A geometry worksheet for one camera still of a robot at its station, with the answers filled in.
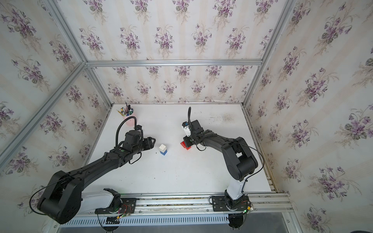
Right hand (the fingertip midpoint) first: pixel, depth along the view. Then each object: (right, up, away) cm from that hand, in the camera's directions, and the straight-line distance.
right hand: (189, 140), depth 94 cm
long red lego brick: (-1, -5, 0) cm, 5 cm away
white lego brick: (-16, -3, -8) cm, 19 cm away
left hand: (-22, +1, -7) cm, 23 cm away
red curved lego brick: (-4, -2, -2) cm, 5 cm away
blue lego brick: (-16, -8, -2) cm, 18 cm away
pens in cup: (-45, +20, +9) cm, 50 cm away
